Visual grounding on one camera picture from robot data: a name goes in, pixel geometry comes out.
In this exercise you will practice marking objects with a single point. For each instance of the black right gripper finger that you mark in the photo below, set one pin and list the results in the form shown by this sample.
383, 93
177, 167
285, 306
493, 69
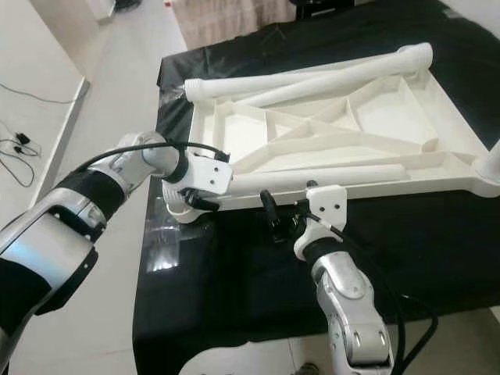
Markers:
312, 191
269, 209

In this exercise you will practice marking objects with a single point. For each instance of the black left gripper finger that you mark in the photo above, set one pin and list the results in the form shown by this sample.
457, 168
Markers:
203, 203

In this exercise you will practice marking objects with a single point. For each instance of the white plastic table leg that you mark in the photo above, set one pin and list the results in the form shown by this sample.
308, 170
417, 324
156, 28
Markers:
491, 164
320, 178
344, 74
226, 84

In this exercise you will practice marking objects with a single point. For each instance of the black tablecloth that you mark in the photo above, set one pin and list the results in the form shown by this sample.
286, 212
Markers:
242, 312

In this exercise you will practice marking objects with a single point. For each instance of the white plastic table top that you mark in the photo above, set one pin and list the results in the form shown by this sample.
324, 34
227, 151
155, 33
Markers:
383, 109

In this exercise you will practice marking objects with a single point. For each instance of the black power adapter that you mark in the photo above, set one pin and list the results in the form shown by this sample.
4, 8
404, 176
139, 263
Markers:
23, 139

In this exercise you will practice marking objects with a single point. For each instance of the beige fringed cloth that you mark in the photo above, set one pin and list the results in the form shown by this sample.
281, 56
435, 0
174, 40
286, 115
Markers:
226, 19

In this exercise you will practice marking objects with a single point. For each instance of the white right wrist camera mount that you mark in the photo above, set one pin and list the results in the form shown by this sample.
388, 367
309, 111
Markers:
326, 205

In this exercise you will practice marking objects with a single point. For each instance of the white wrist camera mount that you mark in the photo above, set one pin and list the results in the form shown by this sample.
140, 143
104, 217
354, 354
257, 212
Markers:
326, 205
212, 173

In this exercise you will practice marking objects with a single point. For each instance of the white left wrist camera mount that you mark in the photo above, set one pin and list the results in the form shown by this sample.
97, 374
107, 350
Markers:
212, 173

